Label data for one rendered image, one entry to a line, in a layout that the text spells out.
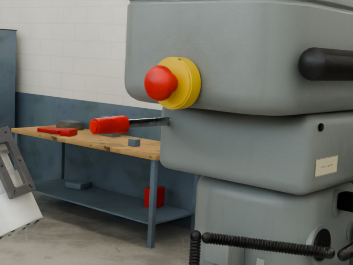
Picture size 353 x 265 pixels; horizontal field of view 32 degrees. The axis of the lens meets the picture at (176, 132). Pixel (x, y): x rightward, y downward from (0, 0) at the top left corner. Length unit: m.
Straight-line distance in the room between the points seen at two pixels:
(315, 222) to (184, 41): 0.30
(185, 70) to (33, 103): 7.56
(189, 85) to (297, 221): 0.25
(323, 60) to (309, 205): 0.24
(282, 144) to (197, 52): 0.16
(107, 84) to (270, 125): 6.45
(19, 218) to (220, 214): 0.28
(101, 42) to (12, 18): 1.74
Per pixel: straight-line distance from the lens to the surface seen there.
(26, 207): 0.78
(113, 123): 0.78
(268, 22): 0.68
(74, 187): 7.14
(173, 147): 0.86
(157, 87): 0.69
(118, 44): 7.08
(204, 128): 0.83
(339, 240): 0.93
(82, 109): 7.51
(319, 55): 0.66
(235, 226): 0.86
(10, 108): 8.32
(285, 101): 0.69
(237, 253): 0.85
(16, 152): 0.79
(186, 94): 0.70
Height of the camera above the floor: 1.79
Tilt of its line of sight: 7 degrees down
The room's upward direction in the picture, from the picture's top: 3 degrees clockwise
